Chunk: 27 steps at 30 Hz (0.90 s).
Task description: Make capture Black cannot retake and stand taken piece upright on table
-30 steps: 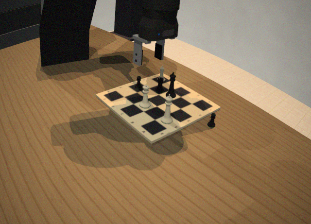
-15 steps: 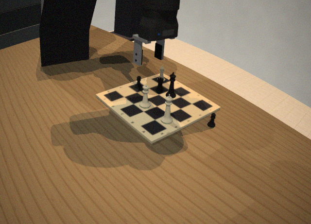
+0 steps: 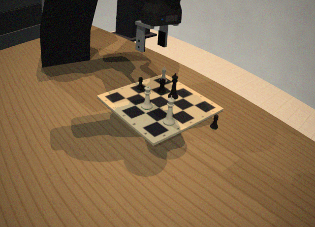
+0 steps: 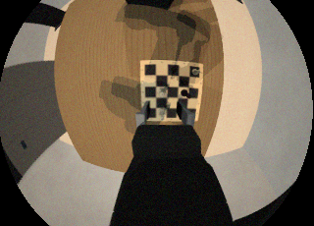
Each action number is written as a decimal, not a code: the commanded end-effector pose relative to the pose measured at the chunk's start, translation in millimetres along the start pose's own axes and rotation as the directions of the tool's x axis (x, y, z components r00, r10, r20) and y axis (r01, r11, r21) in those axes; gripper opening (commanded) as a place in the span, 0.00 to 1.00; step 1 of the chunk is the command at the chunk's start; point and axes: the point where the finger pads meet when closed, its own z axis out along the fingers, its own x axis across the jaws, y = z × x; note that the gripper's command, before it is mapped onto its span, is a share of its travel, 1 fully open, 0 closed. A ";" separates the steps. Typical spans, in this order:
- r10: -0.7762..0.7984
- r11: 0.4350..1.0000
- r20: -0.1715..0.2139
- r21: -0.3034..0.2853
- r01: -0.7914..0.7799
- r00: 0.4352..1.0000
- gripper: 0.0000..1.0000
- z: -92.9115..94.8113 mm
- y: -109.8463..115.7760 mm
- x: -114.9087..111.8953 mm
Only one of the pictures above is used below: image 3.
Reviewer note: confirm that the black rook chess piece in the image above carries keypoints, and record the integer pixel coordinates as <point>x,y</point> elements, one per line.
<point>162,90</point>

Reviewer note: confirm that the tan and black chessboard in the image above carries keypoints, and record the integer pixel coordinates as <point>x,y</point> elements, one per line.
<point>190,109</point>

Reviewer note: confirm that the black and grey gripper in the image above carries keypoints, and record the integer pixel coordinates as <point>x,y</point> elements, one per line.
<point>157,13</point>

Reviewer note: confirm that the white chess queen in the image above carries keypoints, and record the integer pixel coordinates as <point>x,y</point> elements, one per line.
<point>147,105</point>

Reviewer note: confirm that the black pawn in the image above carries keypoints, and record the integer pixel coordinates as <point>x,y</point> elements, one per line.
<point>140,87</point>
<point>214,124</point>

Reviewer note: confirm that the black chess king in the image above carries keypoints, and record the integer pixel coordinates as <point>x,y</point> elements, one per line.
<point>173,90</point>

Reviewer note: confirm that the white chess king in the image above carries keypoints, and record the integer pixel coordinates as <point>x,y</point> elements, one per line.
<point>168,120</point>

